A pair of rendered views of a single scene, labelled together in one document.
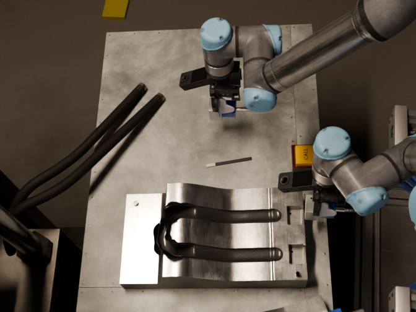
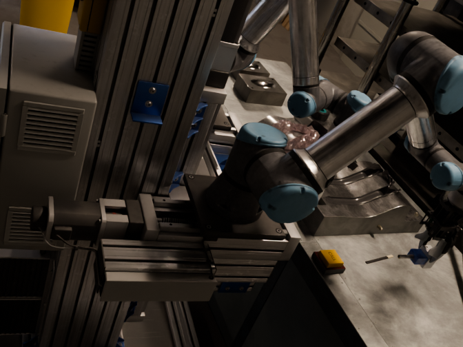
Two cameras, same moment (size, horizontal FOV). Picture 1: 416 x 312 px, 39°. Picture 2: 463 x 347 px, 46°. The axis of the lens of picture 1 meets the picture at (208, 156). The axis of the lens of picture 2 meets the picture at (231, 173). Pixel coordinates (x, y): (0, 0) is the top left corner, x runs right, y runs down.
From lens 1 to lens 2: 215 cm
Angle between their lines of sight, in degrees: 77
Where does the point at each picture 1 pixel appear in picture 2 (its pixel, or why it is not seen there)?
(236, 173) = (368, 251)
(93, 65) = not seen: outside the picture
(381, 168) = (323, 85)
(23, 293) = (426, 191)
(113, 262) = not seen: hidden behind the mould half
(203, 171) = (391, 252)
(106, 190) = not seen: hidden behind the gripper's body
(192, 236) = (371, 180)
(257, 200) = (346, 209)
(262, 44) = (449, 157)
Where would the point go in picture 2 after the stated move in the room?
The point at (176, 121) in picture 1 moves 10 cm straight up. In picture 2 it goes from (440, 288) to (456, 268)
